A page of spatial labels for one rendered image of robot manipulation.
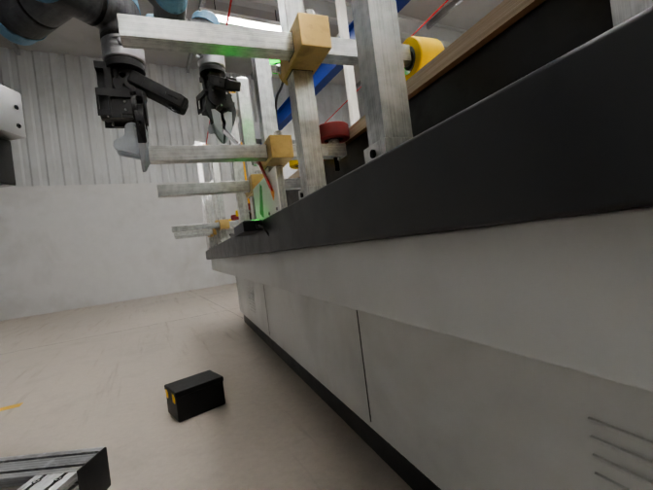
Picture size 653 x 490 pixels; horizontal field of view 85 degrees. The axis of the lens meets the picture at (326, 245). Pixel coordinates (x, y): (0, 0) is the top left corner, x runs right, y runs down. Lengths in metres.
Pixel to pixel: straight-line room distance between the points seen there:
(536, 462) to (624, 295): 0.43
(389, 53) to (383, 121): 0.07
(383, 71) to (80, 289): 8.21
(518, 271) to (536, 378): 0.31
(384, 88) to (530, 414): 0.48
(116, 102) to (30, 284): 7.84
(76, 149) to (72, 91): 1.14
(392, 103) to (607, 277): 0.25
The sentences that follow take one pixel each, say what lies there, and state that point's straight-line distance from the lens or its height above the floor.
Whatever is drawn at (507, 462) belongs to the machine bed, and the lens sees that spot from 0.70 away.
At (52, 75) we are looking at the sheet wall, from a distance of 9.32.
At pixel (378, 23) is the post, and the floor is 0.84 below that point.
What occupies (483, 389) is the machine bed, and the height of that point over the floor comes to 0.36.
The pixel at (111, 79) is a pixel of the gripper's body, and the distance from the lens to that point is 0.86.
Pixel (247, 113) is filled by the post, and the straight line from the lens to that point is 1.16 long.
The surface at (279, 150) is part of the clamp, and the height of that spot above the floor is 0.84.
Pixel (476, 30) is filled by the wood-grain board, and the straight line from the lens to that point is 0.61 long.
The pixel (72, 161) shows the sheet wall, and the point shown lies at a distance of 8.75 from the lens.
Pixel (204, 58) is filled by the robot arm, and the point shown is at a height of 1.17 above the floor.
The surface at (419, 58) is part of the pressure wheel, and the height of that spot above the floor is 0.93.
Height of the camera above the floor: 0.62
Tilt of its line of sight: level
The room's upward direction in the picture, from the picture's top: 7 degrees counter-clockwise
